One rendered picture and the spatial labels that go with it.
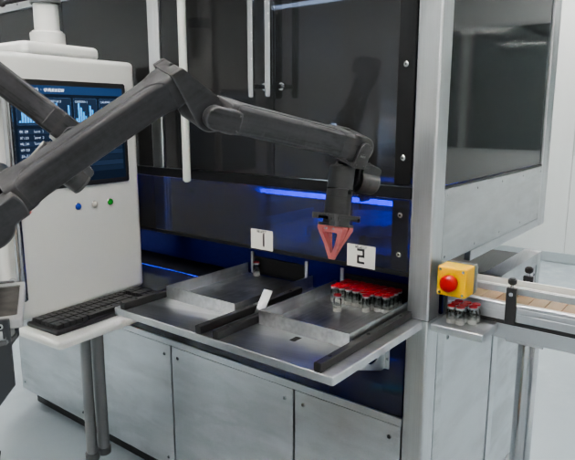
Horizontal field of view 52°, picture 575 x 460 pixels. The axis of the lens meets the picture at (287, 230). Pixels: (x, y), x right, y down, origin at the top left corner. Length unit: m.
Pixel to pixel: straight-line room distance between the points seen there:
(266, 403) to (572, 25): 4.90
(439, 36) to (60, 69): 1.06
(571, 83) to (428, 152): 4.67
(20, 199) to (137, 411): 1.61
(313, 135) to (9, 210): 0.56
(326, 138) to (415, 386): 0.71
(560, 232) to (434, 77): 4.80
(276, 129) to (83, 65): 0.93
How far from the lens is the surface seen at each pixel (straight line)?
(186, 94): 0.97
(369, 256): 1.53
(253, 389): 1.93
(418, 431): 1.63
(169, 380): 2.23
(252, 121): 1.07
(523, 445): 1.70
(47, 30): 1.92
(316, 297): 1.63
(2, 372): 1.14
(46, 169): 0.95
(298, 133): 1.14
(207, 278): 1.78
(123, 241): 2.02
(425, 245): 1.46
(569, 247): 6.14
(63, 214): 1.87
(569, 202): 6.08
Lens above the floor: 1.38
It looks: 11 degrees down
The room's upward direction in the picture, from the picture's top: straight up
